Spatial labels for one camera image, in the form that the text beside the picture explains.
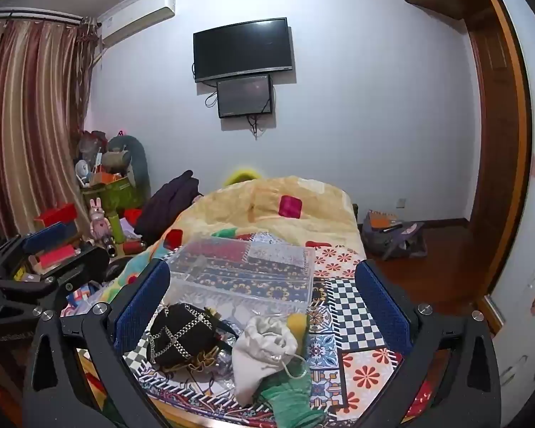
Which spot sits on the pink bunny toy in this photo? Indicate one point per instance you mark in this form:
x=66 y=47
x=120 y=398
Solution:
x=99 y=223

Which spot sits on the dark purple jacket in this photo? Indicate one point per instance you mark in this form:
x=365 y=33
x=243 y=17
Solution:
x=167 y=205

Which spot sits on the striped brown curtain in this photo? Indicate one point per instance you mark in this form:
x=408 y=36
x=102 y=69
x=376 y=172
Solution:
x=26 y=120

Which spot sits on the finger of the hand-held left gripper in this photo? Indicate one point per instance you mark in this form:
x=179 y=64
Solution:
x=91 y=261
x=49 y=237

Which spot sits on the colourful patterned mat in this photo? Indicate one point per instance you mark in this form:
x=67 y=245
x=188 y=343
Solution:
x=352 y=321

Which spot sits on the grey plush toy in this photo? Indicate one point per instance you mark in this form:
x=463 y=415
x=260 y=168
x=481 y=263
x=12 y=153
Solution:
x=138 y=160

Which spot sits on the clear plastic storage box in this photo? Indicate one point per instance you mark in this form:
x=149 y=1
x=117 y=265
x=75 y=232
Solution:
x=240 y=272

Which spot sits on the large black wall television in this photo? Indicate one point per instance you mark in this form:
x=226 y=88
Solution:
x=243 y=49

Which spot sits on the green socks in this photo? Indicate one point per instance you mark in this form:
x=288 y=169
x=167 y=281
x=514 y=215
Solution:
x=294 y=401

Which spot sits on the small black wall monitor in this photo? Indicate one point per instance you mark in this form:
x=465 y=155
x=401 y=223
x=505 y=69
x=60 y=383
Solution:
x=244 y=96

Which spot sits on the grey purple backpack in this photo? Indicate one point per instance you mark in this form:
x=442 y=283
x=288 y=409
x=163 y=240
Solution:
x=392 y=240

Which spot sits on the brown wooden door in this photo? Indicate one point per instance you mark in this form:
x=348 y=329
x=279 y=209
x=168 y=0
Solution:
x=488 y=133

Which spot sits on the black flashlight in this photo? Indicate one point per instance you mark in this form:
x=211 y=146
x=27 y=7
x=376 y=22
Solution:
x=108 y=247

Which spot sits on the small white fan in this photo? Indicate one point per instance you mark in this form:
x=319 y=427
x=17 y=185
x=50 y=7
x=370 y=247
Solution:
x=82 y=171

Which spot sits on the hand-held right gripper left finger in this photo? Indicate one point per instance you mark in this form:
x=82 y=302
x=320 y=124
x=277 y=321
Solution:
x=140 y=307

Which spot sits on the red box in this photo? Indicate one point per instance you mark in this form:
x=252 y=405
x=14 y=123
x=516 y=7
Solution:
x=55 y=215

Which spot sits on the green bottle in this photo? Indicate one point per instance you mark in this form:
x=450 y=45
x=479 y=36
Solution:
x=116 y=229

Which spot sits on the grey roll cushion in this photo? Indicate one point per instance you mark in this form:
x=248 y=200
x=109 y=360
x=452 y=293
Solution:
x=116 y=159

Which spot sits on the white air conditioner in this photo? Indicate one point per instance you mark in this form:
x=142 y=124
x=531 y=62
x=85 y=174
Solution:
x=138 y=18

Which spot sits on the green fabric storage box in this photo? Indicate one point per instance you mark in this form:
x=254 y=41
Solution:
x=116 y=196

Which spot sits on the red cloth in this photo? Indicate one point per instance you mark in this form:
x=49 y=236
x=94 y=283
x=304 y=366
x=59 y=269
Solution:
x=136 y=215

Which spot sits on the pink box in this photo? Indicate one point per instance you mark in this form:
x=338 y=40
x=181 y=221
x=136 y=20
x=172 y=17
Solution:
x=55 y=258

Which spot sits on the orange notebook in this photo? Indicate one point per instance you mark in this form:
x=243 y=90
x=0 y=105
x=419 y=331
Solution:
x=380 y=220

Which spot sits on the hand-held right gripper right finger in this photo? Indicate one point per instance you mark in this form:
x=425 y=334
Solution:
x=383 y=303

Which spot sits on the red thermos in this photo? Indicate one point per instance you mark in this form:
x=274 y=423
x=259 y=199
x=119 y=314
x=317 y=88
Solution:
x=134 y=246

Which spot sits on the white curtain rail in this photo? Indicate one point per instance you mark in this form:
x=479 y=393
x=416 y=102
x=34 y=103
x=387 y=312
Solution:
x=35 y=14

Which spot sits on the yellow foam tube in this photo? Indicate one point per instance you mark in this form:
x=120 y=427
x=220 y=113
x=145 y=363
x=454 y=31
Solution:
x=240 y=174

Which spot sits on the yellow quilt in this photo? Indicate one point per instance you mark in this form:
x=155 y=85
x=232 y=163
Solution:
x=249 y=205

